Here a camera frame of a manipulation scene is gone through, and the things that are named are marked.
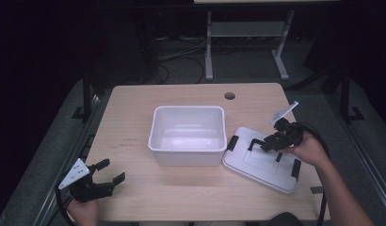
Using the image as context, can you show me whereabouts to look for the bundle of floor cables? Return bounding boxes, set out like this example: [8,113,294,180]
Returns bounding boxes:
[152,36,208,85]

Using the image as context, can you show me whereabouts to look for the person's right hand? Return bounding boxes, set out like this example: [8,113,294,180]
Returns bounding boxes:
[279,131,330,170]

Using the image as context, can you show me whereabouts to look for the hand-held gripper cable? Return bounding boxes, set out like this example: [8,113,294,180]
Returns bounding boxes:
[293,121,332,226]
[55,185,76,226]

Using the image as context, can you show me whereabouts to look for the aluminium floor rail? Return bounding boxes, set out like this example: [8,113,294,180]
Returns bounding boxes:
[32,93,105,226]
[326,93,386,218]

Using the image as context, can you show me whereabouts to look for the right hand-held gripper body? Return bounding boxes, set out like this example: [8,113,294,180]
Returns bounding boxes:
[268,100,306,149]

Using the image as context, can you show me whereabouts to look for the black upright stand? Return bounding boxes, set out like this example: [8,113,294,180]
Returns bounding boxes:
[338,67,366,122]
[72,73,94,121]

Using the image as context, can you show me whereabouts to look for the grey metal table frame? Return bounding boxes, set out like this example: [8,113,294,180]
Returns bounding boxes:
[204,8,296,82]

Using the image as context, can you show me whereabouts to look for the person's left hand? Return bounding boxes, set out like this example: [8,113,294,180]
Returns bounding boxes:
[66,197,101,226]

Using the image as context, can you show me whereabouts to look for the white lid with black handle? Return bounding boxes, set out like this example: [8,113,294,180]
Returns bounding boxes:
[221,125,303,195]

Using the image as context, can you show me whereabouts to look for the right hand-held gripper cable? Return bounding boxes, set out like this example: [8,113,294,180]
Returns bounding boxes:
[293,121,332,226]

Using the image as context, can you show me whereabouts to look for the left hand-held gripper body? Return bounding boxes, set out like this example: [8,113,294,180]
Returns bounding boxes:
[57,157,116,203]

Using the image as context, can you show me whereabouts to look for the black round object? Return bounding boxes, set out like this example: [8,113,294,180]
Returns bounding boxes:
[268,211,306,226]

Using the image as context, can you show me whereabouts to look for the white plastic storage box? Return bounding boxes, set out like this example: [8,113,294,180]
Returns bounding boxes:
[147,105,229,168]

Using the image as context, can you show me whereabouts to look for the left hand-held gripper cable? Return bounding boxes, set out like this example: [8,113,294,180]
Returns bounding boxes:
[55,185,76,226]

